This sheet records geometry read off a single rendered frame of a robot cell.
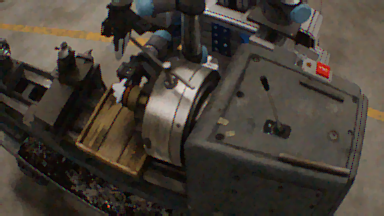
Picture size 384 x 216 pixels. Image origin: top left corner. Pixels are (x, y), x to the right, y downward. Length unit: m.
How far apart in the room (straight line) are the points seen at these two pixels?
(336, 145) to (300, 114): 0.19
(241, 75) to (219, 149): 0.26
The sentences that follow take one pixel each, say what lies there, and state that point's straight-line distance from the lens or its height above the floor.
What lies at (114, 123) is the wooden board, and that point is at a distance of 1.81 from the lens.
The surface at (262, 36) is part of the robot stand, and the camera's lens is 1.81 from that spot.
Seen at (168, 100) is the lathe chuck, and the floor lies 1.22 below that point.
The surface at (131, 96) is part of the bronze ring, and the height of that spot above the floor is 1.11.
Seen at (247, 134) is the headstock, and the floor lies 1.25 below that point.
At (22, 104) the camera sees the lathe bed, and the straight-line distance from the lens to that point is 2.12.
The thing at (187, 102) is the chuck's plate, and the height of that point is 1.22.
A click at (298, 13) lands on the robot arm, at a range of 1.61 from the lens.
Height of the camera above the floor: 2.26
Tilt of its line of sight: 49 degrees down
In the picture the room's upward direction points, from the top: 3 degrees counter-clockwise
